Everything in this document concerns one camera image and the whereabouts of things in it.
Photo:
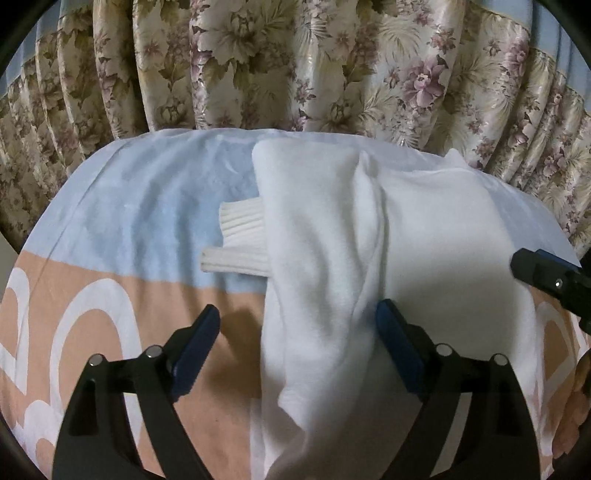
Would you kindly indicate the white long-sleeved top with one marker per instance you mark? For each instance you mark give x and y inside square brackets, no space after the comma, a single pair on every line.
[369,277]

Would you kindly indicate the blue and peach bed sheet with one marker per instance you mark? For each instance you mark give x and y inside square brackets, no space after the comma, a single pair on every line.
[124,258]

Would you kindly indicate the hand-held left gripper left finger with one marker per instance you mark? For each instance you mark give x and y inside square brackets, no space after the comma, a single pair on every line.
[198,350]

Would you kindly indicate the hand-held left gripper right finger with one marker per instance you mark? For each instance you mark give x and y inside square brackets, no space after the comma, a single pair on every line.
[397,346]

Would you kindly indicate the floral curtain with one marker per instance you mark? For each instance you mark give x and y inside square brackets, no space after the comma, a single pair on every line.
[295,69]

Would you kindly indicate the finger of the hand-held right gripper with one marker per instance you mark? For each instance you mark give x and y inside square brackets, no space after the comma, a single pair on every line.
[547,277]

